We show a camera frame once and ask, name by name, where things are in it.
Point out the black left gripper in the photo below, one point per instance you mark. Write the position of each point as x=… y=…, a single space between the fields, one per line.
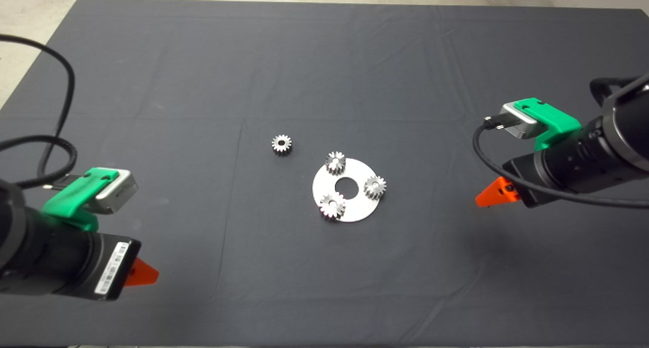
x=76 y=262

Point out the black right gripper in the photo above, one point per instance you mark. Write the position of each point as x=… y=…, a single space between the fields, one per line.
x=557 y=170

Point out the green right camera mount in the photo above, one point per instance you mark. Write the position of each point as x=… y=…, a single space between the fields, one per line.
x=557 y=127

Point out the large steel gear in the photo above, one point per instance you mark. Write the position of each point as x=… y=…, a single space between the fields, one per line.
x=332 y=207

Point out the green left camera mount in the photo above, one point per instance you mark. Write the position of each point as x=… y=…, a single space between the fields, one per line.
x=71 y=198

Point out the small steel gear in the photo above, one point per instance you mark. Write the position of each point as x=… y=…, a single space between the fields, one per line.
x=277 y=145
x=335 y=167
x=375 y=192

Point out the silver right camera box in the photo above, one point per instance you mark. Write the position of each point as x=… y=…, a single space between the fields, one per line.
x=519 y=127

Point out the round metal plate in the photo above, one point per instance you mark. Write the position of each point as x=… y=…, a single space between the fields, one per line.
x=324 y=183

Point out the dark grey table cloth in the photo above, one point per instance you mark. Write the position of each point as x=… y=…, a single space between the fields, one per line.
x=324 y=59

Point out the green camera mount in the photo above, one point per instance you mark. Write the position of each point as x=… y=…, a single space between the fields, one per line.
x=71 y=198
x=557 y=127

